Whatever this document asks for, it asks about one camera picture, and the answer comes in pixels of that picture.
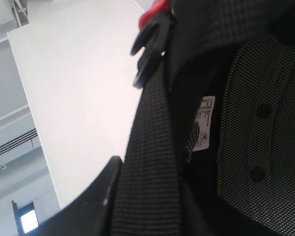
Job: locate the black helmet with tinted visor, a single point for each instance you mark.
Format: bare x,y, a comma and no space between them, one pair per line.
212,146

